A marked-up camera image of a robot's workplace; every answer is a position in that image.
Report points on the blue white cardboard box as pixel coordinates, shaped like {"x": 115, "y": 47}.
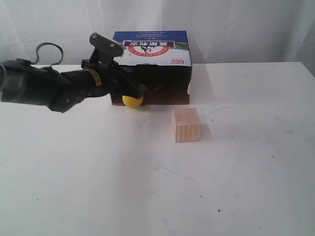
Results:
{"x": 152, "y": 57}

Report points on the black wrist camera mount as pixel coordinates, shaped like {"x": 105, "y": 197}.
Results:
{"x": 105, "y": 49}

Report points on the light wooden cube block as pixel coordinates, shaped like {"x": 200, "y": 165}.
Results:
{"x": 186, "y": 125}

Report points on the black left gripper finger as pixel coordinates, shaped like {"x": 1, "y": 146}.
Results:
{"x": 148, "y": 88}
{"x": 137, "y": 94}

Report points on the yellow rubber ball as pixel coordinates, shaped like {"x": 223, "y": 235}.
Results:
{"x": 132, "y": 102}

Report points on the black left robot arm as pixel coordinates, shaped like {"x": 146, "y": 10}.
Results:
{"x": 22, "y": 83}

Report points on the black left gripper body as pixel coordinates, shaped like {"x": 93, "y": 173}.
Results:
{"x": 112, "y": 80}

